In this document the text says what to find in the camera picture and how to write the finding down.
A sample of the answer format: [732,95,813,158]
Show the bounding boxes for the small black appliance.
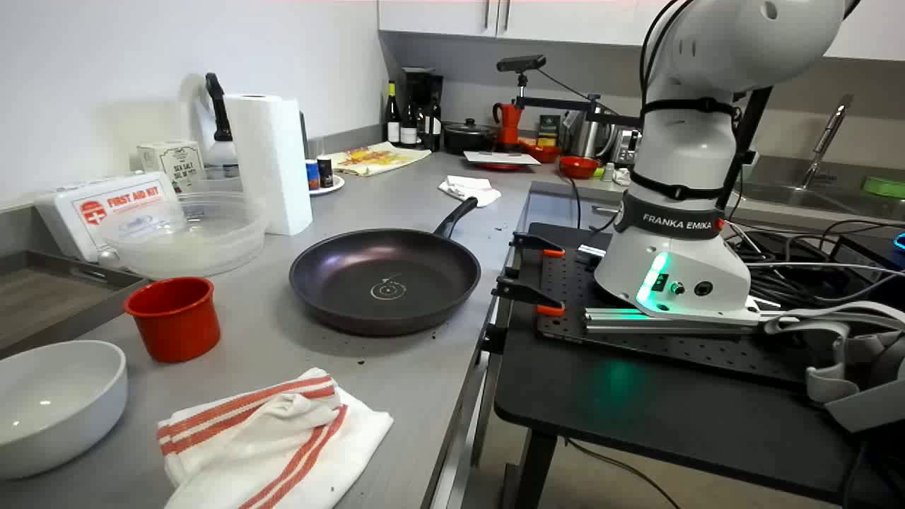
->
[443,117,499,154]

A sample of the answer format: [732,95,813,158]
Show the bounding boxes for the small red bowl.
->
[520,137,564,164]

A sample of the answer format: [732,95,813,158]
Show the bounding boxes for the white round plate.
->
[305,168,348,197]

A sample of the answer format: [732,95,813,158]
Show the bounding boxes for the white paper towel roll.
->
[223,91,314,238]

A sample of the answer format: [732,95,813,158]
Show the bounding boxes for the grey frying pan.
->
[286,195,484,338]

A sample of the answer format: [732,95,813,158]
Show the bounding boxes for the steel kettle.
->
[564,106,621,164]

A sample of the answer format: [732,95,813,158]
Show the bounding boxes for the white cable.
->
[747,296,905,332]

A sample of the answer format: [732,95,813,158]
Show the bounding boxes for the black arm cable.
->
[636,0,696,102]

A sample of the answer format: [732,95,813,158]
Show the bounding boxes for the white wall cabinets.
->
[377,0,905,64]

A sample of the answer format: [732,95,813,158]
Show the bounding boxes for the black table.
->
[491,219,905,509]

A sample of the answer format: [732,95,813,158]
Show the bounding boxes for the red plastic cup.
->
[122,274,223,365]

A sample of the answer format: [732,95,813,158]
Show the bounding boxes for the black cable bundle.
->
[724,214,905,314]

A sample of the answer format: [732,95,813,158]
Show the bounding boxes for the white plate with red food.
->
[462,146,543,175]

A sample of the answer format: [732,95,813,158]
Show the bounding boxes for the red pitcher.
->
[491,98,525,150]

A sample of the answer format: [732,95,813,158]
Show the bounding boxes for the green sponge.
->
[860,175,905,201]

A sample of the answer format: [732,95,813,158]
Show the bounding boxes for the grey plastic device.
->
[805,322,905,435]

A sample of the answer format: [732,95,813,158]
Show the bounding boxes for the white first aid kit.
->
[34,168,189,263]

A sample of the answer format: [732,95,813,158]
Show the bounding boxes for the silver aluminium rail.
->
[581,304,768,338]

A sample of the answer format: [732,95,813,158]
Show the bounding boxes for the yellow patterned cloth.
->
[332,141,434,177]

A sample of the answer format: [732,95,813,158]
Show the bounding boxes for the steel faucet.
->
[796,93,857,191]

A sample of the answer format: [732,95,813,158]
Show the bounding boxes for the black orange-tipped clamp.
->
[508,229,570,263]
[491,270,571,322]

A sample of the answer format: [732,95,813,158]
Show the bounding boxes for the dark wine bottle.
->
[403,93,423,150]
[382,78,404,146]

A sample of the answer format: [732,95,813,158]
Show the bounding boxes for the black coffee machine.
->
[403,64,448,151]

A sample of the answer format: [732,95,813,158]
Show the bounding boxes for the white ceramic bowl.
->
[0,337,130,479]

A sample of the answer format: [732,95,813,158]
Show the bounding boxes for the white crumpled tissue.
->
[435,173,505,209]

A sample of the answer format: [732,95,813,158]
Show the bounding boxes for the white patterned box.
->
[130,137,206,195]

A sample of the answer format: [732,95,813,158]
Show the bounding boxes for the white red-striped tea towel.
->
[155,365,397,509]

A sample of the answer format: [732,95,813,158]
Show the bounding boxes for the steel sink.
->
[730,151,905,229]

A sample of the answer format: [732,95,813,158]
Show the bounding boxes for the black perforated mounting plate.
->
[512,219,833,385]

